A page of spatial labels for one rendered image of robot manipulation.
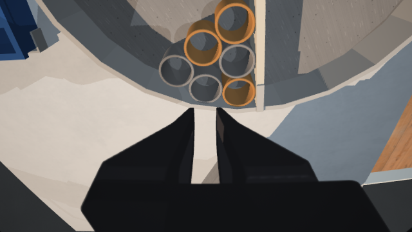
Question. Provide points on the grey hollow cylinder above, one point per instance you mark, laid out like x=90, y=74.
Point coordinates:
x=206, y=94
x=241, y=68
x=171, y=76

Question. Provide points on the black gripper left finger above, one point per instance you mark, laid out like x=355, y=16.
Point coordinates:
x=165, y=155

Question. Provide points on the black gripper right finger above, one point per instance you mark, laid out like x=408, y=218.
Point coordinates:
x=245, y=156

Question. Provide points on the blue open crate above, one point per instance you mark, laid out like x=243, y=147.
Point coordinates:
x=16, y=23

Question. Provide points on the bronze bushing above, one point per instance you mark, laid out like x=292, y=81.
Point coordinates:
x=198, y=57
x=236, y=36
x=241, y=96

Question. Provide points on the beige round turntable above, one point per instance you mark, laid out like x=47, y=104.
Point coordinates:
x=306, y=49

